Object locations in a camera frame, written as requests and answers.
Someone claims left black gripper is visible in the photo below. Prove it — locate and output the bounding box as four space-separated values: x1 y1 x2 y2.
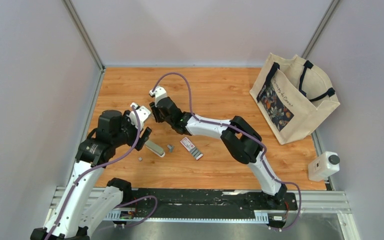
112 110 152 151

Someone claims grey-green stapler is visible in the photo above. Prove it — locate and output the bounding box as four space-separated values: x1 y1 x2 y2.
144 139 165 158

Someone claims red white staple box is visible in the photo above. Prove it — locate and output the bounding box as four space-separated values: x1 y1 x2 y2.
180 137 203 160

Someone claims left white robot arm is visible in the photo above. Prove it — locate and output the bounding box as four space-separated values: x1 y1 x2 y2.
30 103 152 240

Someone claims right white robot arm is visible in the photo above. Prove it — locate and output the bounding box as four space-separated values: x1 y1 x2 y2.
149 97 288 210

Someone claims cream floral tote bag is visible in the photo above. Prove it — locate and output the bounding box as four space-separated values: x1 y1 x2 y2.
249 53 340 145

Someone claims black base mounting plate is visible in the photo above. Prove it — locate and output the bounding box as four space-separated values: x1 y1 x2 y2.
113 188 301 228

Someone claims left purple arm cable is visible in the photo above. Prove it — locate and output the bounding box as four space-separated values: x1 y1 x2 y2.
44 105 159 240

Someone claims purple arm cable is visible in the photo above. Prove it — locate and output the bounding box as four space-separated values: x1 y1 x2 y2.
44 105 159 240
151 72 302 231

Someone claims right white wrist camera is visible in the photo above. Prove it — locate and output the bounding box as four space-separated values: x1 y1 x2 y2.
149 85 168 105

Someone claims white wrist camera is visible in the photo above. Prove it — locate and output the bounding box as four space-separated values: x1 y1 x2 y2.
149 85 168 105
128 102 152 130

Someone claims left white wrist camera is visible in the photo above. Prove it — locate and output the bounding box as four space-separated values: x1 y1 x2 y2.
128 102 152 130

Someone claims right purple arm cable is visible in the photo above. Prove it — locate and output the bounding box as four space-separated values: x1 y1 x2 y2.
151 72 302 231

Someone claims aluminium frame rail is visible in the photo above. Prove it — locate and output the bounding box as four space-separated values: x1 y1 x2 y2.
39 186 360 240

